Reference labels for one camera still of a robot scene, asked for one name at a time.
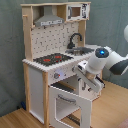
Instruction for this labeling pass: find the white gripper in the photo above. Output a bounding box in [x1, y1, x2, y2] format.
[73, 66, 105, 92]

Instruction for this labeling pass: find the toy oven door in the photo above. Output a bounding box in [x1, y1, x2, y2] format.
[49, 86, 92, 128]

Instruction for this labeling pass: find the small metal pot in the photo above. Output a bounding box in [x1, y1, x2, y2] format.
[74, 49, 84, 55]

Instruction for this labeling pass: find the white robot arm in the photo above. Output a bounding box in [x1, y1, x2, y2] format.
[73, 46, 128, 92]

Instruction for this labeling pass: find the wooden toy kitchen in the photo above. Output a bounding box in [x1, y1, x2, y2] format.
[20, 1, 107, 127]

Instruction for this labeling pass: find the grey toy sink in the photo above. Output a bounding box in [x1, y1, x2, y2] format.
[66, 47, 93, 56]

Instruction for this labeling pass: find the red left stove knob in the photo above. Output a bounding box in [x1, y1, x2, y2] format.
[54, 73, 60, 79]

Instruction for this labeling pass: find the black toy faucet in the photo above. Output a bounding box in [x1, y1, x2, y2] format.
[67, 33, 83, 49]

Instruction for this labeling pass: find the black toy stovetop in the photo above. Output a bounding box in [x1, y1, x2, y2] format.
[34, 53, 71, 67]

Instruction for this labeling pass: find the white toy microwave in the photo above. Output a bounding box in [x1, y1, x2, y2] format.
[67, 3, 90, 21]

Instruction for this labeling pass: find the grey range hood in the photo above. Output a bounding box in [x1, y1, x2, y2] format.
[35, 5, 64, 27]

